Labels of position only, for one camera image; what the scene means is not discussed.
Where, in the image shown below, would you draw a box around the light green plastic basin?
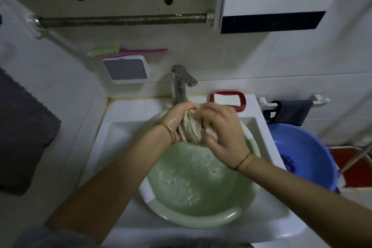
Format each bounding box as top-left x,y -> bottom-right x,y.
139,108 -> 261,229

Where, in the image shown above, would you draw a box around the red soap dish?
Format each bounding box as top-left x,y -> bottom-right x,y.
210,91 -> 247,113

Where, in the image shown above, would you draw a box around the white wall box grey ribbed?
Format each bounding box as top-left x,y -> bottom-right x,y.
102,55 -> 150,85

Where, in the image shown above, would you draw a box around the rusty metal towel bar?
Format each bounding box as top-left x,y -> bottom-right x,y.
28,9 -> 215,38

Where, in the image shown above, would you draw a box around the cream leaf-patterned clothes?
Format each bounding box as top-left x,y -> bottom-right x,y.
177,108 -> 219,145

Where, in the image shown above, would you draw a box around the person's left hand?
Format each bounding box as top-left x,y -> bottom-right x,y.
158,101 -> 198,145

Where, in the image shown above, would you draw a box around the green and pink scrub brush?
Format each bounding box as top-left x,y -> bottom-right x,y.
88,43 -> 169,60

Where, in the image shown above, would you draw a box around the gold bangle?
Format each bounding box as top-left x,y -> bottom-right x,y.
157,122 -> 178,145

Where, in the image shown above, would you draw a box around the person's right forearm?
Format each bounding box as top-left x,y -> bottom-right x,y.
237,155 -> 372,248

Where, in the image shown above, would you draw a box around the dark purple towel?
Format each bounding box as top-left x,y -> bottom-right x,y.
0,67 -> 62,196

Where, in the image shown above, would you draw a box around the white soap bar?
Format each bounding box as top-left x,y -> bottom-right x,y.
214,93 -> 242,107

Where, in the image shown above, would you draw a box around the person's right hand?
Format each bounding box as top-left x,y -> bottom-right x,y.
195,102 -> 251,171

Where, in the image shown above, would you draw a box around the person's grey patterned shirt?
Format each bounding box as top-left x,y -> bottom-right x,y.
11,226 -> 256,248

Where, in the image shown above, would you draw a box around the person's left forearm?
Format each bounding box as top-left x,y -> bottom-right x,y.
45,124 -> 176,244

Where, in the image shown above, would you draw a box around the white ceramic sink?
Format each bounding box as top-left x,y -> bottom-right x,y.
78,93 -> 307,248

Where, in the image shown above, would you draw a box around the dark grey cloth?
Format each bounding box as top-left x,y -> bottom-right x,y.
262,99 -> 314,127

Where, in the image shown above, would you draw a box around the metal faucet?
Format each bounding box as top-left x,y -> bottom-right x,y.
170,64 -> 199,105

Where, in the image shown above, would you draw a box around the red bucket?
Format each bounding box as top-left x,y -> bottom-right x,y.
328,145 -> 372,189

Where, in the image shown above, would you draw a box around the thin cord bracelet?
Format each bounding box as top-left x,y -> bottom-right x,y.
234,152 -> 252,171

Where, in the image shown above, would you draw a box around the blue plastic basin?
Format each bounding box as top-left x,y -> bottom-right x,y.
267,122 -> 339,193

